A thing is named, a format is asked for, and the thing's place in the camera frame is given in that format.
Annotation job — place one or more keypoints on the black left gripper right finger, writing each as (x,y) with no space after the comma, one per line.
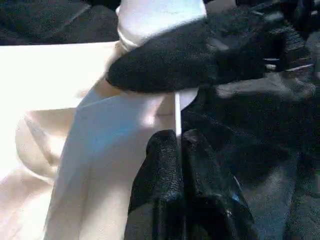
(212,195)

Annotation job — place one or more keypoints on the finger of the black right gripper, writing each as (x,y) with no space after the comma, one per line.
(187,57)

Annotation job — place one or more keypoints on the white plastic table leg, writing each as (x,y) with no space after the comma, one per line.
(160,20)

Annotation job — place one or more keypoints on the black mat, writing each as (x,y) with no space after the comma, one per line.
(262,125)

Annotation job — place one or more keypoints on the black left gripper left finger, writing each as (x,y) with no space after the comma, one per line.
(160,180)

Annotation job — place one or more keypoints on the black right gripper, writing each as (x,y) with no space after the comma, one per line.
(287,42)

